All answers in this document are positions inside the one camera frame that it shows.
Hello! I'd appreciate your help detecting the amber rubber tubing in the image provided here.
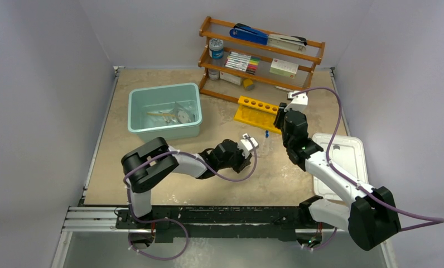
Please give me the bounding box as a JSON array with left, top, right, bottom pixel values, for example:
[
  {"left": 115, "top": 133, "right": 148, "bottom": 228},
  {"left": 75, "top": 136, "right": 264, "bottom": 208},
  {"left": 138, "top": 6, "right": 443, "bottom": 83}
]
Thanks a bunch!
[{"left": 147, "top": 112, "right": 176, "bottom": 118}]

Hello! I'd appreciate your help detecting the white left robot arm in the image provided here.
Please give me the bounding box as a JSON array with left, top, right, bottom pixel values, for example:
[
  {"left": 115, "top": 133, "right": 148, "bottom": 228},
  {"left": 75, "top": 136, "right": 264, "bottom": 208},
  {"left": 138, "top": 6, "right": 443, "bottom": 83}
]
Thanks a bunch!
[{"left": 120, "top": 134, "right": 259, "bottom": 228}]

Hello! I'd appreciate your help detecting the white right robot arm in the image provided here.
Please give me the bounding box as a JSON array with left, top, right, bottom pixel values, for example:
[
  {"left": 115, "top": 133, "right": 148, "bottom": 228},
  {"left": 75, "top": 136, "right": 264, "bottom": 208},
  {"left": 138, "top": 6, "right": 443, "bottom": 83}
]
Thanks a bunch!
[{"left": 274, "top": 102, "right": 401, "bottom": 251}]

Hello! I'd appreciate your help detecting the clear well plate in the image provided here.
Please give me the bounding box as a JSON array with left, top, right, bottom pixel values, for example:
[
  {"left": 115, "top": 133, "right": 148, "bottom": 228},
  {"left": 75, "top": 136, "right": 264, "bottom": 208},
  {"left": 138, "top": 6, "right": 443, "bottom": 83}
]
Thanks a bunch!
[{"left": 256, "top": 137, "right": 273, "bottom": 158}]

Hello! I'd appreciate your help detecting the yellow test tube rack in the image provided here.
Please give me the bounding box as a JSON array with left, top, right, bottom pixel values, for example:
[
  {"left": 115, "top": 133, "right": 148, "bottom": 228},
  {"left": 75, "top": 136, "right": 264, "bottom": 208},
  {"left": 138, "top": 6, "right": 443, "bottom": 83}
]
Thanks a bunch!
[{"left": 234, "top": 95, "right": 281, "bottom": 134}]

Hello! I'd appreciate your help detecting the green white box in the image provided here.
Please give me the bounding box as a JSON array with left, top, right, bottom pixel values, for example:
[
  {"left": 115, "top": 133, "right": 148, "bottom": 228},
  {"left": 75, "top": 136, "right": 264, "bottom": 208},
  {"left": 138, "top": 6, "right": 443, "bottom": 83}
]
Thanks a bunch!
[{"left": 269, "top": 59, "right": 299, "bottom": 79}]

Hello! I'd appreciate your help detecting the yellow green sponge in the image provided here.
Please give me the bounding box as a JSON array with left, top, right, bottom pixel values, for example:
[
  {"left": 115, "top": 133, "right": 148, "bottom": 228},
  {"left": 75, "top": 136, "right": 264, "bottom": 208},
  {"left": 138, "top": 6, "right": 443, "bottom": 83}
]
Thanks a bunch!
[{"left": 243, "top": 79, "right": 255, "bottom": 91}]

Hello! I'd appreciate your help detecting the white plastic tray lid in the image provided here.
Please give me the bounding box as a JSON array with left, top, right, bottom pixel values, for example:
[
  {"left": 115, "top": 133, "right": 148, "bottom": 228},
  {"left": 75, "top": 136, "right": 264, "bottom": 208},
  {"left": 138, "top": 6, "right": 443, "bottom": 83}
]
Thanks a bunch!
[{"left": 313, "top": 135, "right": 369, "bottom": 202}]

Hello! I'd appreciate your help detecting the white box lower shelf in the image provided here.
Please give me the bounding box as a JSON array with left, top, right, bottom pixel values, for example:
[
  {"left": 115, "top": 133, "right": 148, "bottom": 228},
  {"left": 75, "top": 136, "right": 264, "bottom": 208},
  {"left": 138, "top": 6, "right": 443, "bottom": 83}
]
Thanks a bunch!
[{"left": 219, "top": 71, "right": 242, "bottom": 85}]

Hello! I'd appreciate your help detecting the pack of coloured markers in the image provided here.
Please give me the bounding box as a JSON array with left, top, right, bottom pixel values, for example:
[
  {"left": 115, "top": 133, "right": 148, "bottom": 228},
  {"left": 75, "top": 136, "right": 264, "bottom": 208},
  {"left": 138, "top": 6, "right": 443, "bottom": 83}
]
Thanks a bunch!
[{"left": 225, "top": 51, "right": 260, "bottom": 75}]

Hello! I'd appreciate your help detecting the teal plastic tub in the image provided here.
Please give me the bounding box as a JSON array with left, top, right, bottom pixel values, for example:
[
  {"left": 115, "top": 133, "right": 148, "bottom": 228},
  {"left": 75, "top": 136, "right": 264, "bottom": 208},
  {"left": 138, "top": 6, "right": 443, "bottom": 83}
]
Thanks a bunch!
[{"left": 127, "top": 83, "right": 202, "bottom": 142}]

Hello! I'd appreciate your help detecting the blue long stapler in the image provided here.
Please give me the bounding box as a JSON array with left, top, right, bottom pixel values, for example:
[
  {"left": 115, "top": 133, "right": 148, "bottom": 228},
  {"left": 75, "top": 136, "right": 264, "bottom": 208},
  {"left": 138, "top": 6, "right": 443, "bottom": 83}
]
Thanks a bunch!
[{"left": 229, "top": 23, "right": 307, "bottom": 47}]

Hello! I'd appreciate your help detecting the wooden three-tier shelf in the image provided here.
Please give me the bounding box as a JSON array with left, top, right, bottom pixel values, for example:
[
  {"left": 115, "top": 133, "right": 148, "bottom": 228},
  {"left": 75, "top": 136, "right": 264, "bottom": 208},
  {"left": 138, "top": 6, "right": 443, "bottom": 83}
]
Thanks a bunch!
[{"left": 198, "top": 16, "right": 326, "bottom": 121}]

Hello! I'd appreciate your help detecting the blue-lidded jar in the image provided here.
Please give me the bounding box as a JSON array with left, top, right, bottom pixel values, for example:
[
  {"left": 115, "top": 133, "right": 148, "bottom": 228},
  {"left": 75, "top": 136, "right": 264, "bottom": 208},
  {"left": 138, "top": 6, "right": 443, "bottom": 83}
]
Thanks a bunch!
[{"left": 208, "top": 38, "right": 224, "bottom": 60}]

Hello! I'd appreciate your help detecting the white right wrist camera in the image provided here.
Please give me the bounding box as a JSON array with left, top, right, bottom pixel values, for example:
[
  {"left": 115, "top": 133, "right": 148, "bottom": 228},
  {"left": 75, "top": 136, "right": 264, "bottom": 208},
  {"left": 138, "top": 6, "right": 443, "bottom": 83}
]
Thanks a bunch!
[{"left": 284, "top": 91, "right": 308, "bottom": 112}]

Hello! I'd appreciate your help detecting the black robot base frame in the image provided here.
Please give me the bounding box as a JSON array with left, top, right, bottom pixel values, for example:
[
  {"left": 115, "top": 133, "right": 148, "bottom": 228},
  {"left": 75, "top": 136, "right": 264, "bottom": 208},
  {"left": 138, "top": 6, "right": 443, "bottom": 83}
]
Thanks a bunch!
[{"left": 115, "top": 205, "right": 332, "bottom": 247}]

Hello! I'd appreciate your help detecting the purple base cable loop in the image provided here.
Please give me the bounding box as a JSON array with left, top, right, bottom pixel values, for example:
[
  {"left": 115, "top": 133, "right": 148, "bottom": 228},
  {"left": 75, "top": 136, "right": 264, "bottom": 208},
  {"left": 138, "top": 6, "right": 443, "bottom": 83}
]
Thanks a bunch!
[{"left": 128, "top": 218, "right": 190, "bottom": 261}]

